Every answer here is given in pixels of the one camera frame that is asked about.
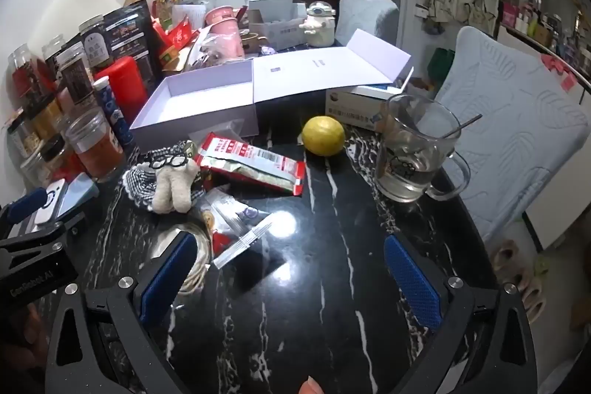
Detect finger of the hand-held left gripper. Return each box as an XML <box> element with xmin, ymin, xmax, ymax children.
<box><xmin>0</xmin><ymin>212</ymin><xmax>87</xmax><ymax>258</ymax></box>
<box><xmin>0</xmin><ymin>187</ymin><xmax>49</xmax><ymax>229</ymax></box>

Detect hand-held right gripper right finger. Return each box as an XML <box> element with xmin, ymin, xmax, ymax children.
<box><xmin>383</xmin><ymin>234</ymin><xmax>539</xmax><ymax>394</ymax></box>

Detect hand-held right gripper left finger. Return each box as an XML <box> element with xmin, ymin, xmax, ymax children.
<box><xmin>45</xmin><ymin>232</ymin><xmax>199</xmax><ymax>394</ymax></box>

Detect small yellow red sachet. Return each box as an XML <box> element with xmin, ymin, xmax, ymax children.
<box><xmin>203</xmin><ymin>209</ymin><xmax>232</xmax><ymax>258</ymax></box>

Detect clear plastic packet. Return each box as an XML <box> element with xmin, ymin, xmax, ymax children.
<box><xmin>203</xmin><ymin>186</ymin><xmax>274</xmax><ymax>270</ymax></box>

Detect plush doll gingham dress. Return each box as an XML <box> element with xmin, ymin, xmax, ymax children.
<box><xmin>122</xmin><ymin>139</ymin><xmax>205</xmax><ymax>216</ymax></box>

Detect grey green sachet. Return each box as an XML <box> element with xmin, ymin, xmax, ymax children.
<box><xmin>198</xmin><ymin>156</ymin><xmax>289</xmax><ymax>192</ymax></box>

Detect red snack packet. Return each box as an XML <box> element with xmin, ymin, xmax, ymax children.
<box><xmin>193</xmin><ymin>132</ymin><xmax>308</xmax><ymax>196</ymax></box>

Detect white cardboard box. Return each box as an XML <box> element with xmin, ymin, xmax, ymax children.
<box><xmin>129</xmin><ymin>29</ymin><xmax>414</xmax><ymax>142</ymax></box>

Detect pale blue flat case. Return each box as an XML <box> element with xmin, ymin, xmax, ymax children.
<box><xmin>34</xmin><ymin>172</ymin><xmax>100</xmax><ymax>229</ymax></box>

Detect black lidded jar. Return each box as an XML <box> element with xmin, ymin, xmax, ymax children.
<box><xmin>39</xmin><ymin>134</ymin><xmax>70</xmax><ymax>166</ymax></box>

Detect amber jar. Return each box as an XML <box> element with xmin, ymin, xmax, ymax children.
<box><xmin>25</xmin><ymin>99</ymin><xmax>63</xmax><ymax>141</ymax></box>

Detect glass mug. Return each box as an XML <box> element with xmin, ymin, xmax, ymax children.
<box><xmin>375</xmin><ymin>93</ymin><xmax>471</xmax><ymax>204</ymax></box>

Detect blue tube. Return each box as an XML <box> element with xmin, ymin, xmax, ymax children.
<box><xmin>92</xmin><ymin>76</ymin><xmax>134</xmax><ymax>148</ymax></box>

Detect clear jar red contents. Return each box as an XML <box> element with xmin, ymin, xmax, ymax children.
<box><xmin>9</xmin><ymin>43</ymin><xmax>49</xmax><ymax>102</ymax></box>

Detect clear jar dark contents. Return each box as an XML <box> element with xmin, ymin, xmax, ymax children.
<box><xmin>55</xmin><ymin>43</ymin><xmax>98</xmax><ymax>107</ymax></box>

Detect red canister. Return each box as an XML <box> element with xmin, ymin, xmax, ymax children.
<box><xmin>93</xmin><ymin>56</ymin><xmax>149</xmax><ymax>124</ymax></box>

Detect metal spoon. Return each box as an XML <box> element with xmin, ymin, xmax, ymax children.
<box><xmin>438</xmin><ymin>114</ymin><xmax>483</xmax><ymax>141</ymax></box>

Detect clear jar dark label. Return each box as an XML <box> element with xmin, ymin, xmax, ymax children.
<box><xmin>78</xmin><ymin>13</ymin><xmax>115</xmax><ymax>69</ymax></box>

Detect yellow lemon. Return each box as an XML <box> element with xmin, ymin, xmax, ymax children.
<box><xmin>302</xmin><ymin>116</ymin><xmax>347</xmax><ymax>155</ymax></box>

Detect white blue printed carton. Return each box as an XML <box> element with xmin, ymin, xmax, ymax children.
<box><xmin>324</xmin><ymin>86</ymin><xmax>402</xmax><ymax>133</ymax></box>

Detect black printed pouch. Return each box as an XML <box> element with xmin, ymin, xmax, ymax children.
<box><xmin>102</xmin><ymin>0</ymin><xmax>155</xmax><ymax>88</ymax></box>

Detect pale blue quilted chair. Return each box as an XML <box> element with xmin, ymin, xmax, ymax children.
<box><xmin>434</xmin><ymin>26</ymin><xmax>589</xmax><ymax>240</ymax></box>

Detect red orange green carton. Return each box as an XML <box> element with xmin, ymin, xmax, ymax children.
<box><xmin>159</xmin><ymin>45</ymin><xmax>188</xmax><ymax>72</ymax></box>

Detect white foam board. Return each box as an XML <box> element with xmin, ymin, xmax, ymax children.
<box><xmin>25</xmin><ymin>0</ymin><xmax>126</xmax><ymax>58</ymax></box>

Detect red foil packet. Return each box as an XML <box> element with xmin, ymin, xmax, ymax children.
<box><xmin>157</xmin><ymin>16</ymin><xmax>195</xmax><ymax>53</ymax></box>

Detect green cloth bag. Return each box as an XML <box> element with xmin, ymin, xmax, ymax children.
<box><xmin>427</xmin><ymin>48</ymin><xmax>455</xmax><ymax>74</ymax></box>

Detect clear plastic bag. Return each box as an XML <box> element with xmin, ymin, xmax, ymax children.
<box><xmin>189</xmin><ymin>29</ymin><xmax>243</xmax><ymax>69</ymax></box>

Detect pink mug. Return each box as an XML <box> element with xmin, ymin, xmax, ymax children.
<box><xmin>210</xmin><ymin>22</ymin><xmax>246</xmax><ymax>60</ymax></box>

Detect printed paper sheet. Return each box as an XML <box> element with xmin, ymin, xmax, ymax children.
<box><xmin>173</xmin><ymin>4</ymin><xmax>207</xmax><ymax>30</ymax></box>

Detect brown ceramic cup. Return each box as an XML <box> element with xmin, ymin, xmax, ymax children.
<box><xmin>240</xmin><ymin>32</ymin><xmax>269</xmax><ymax>53</ymax></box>

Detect pink paper cutout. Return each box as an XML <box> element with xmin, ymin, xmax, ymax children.
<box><xmin>540</xmin><ymin>55</ymin><xmax>578</xmax><ymax>92</ymax></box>

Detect pink paper cup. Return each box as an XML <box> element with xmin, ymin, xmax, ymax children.
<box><xmin>205</xmin><ymin>5</ymin><xmax>241</xmax><ymax>28</ymax></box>

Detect white corrugated box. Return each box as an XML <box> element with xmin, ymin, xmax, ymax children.
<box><xmin>248</xmin><ymin>0</ymin><xmax>309</xmax><ymax>52</ymax></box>

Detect grey leaf-pattern cushion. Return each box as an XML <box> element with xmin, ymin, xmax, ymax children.
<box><xmin>335</xmin><ymin>0</ymin><xmax>400</xmax><ymax>48</ymax></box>

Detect white cartoon dog jar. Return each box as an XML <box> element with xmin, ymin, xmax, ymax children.
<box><xmin>300</xmin><ymin>1</ymin><xmax>334</xmax><ymax>48</ymax></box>

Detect row of cosmetic bottles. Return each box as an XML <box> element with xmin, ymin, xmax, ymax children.
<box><xmin>501</xmin><ymin>0</ymin><xmax>591</xmax><ymax>67</ymax></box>

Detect white coiled cord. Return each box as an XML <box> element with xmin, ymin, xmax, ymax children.
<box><xmin>154</xmin><ymin>222</ymin><xmax>214</xmax><ymax>294</ymax></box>

